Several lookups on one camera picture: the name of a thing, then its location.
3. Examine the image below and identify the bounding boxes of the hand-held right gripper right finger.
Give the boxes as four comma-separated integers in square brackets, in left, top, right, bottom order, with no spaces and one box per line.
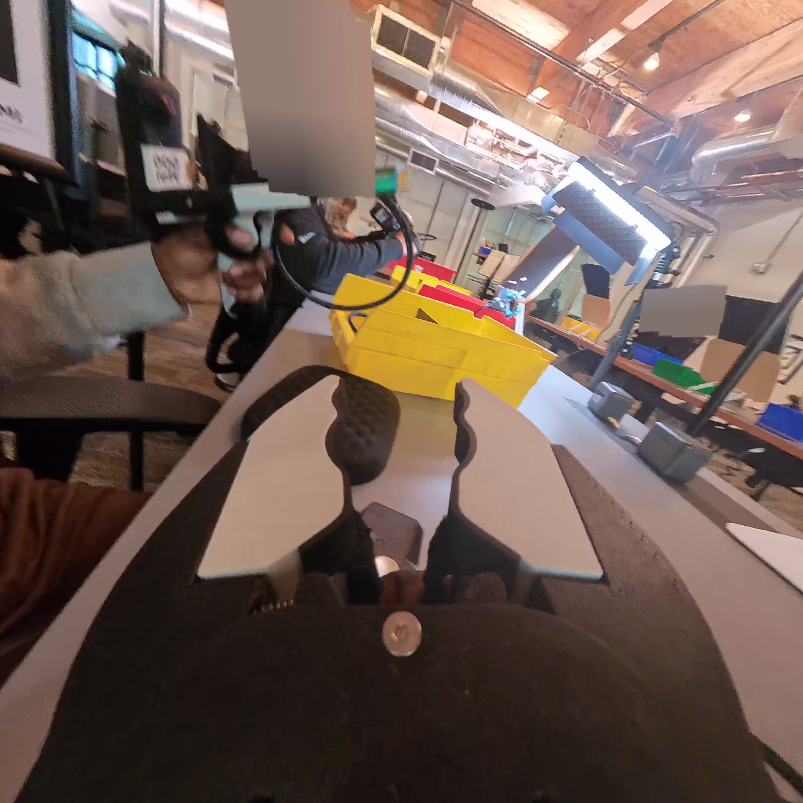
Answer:
[447,377,606,602]

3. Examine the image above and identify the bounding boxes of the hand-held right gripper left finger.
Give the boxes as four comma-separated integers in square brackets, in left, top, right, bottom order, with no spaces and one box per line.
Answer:
[196,375,355,604]

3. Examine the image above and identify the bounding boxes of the black HDMI switch box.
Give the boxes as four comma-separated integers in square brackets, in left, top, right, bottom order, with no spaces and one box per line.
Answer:
[359,501,424,575]

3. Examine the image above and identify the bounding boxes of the person's left forearm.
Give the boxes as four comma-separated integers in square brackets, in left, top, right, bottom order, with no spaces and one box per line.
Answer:
[0,241,192,377]

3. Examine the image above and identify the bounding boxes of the person's left hand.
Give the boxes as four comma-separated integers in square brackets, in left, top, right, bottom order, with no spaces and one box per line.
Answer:
[152,222,274,306]

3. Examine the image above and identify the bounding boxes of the window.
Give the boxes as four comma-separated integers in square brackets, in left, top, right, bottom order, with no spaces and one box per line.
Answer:
[70,28,126,95]

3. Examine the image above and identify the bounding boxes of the black quilted pouch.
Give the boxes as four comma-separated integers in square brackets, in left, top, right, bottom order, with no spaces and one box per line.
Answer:
[240,366,402,486]

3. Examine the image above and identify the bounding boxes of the green plastic bin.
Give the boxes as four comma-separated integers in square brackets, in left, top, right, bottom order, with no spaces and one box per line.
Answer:
[652,358,717,395]

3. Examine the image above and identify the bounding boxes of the black office chair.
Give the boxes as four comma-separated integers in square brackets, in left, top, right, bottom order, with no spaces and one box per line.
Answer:
[0,375,222,491]

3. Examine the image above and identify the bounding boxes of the red plastic bin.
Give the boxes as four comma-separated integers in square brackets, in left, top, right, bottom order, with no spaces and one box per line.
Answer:
[419,284,517,330]
[388,255,458,283]

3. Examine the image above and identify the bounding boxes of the wooden table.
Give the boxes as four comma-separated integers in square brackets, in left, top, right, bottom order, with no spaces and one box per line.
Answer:
[527,315,803,462]

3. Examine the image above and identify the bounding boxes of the person's brown trouser leg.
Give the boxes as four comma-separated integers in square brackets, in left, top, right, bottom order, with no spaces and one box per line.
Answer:
[0,467,151,688]

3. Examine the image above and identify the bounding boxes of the wooden board easel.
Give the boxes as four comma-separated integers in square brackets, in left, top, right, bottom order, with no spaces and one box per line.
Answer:
[478,248,523,296]

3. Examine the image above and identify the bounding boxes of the tilted black board on stand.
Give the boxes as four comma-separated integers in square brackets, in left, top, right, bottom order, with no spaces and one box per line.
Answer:
[496,227,581,303]

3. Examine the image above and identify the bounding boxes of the white flat board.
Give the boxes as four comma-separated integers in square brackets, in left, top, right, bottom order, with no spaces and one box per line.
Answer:
[726,522,803,593]

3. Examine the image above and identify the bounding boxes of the black slanted pole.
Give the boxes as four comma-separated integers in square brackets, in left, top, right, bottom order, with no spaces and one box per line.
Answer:
[690,275,803,435]

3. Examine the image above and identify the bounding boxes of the white air vent unit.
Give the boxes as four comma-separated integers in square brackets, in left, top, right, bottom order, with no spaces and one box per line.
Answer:
[372,5,442,71]

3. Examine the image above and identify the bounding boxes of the cardboard box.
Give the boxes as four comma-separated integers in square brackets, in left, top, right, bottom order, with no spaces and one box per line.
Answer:
[699,339,782,404]

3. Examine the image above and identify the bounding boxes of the silver ceiling ductwork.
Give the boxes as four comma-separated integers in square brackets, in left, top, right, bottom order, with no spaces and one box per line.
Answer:
[373,63,581,189]

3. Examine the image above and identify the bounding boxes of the black floor lamp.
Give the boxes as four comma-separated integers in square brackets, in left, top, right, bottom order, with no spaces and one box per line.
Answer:
[471,197,498,296]

